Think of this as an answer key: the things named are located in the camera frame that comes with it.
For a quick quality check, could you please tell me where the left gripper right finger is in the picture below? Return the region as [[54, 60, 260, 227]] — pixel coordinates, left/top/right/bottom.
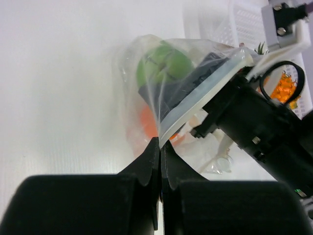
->
[[160, 142, 313, 235]]

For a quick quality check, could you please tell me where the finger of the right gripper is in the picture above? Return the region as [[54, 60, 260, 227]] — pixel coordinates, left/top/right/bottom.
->
[[138, 52, 230, 115]]

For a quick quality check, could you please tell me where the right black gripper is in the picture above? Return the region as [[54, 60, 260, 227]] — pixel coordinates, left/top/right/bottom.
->
[[191, 67, 313, 196]]

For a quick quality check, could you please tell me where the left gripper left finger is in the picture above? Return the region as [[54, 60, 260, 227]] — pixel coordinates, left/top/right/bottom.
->
[[0, 138, 160, 235]]

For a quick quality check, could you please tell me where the clear polka dot zip bag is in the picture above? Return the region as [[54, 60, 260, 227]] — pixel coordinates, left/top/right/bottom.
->
[[112, 35, 260, 174]]

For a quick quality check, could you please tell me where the orange fake fruit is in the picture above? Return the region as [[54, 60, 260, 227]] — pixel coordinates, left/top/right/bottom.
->
[[140, 105, 185, 143]]

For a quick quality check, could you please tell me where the green fake watermelon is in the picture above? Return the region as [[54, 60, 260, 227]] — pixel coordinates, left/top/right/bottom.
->
[[136, 41, 194, 88]]

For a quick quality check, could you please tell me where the fake pineapple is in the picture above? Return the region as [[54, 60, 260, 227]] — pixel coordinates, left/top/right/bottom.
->
[[254, 42, 301, 110]]

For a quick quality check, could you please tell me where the white plastic basket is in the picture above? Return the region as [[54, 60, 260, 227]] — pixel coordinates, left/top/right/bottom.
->
[[182, 0, 313, 120]]

